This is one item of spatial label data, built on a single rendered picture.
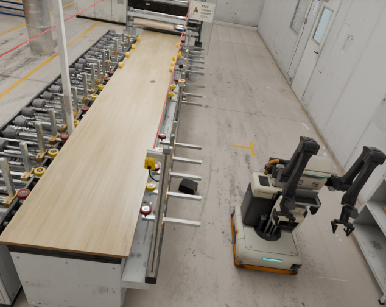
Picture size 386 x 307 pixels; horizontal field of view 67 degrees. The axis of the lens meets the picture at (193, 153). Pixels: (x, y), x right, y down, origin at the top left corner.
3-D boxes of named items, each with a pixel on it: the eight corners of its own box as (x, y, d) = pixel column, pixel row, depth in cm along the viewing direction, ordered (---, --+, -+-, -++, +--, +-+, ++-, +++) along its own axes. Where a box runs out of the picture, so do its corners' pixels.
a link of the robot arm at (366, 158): (383, 152, 183) (367, 149, 182) (388, 157, 178) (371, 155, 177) (352, 201, 207) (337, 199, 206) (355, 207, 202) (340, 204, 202)
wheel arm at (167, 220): (199, 225, 221) (200, 221, 219) (199, 228, 218) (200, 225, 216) (142, 217, 218) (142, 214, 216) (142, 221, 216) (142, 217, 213)
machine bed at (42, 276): (174, 79, 643) (179, 38, 592) (120, 322, 230) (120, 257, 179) (143, 74, 638) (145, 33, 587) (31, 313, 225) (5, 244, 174)
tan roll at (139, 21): (198, 33, 602) (199, 27, 595) (198, 35, 592) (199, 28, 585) (129, 22, 593) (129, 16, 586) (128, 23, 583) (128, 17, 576)
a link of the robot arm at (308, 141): (316, 132, 185) (301, 130, 184) (321, 147, 175) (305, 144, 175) (289, 177, 216) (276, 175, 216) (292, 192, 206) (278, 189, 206)
